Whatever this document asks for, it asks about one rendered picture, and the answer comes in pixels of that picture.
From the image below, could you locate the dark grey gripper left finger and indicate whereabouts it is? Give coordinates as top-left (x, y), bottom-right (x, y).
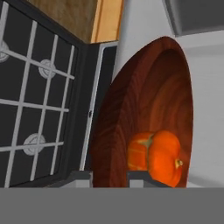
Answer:
top-left (46, 170), bottom-right (95, 189)

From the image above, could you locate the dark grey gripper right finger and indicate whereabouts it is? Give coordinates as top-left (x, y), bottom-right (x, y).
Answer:
top-left (127, 170), bottom-right (173, 189)

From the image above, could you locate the orange squash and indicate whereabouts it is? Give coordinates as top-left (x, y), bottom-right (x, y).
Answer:
top-left (127, 129), bottom-right (185, 188)

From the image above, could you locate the brown wooden bowl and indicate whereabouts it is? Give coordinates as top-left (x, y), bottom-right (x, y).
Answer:
top-left (88, 35), bottom-right (195, 189)

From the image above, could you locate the grey sink basin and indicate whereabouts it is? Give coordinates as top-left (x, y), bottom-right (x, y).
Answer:
top-left (161, 0), bottom-right (224, 38)

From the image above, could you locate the black stove with grey grates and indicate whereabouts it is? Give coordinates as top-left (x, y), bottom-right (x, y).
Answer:
top-left (0, 0), bottom-right (119, 189)

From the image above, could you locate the light wooden cupboard front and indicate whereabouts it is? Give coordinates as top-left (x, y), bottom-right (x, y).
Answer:
top-left (90, 0), bottom-right (125, 45)

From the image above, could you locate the silver oven door handle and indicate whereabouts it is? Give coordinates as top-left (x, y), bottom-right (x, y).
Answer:
top-left (79, 44), bottom-right (107, 172)

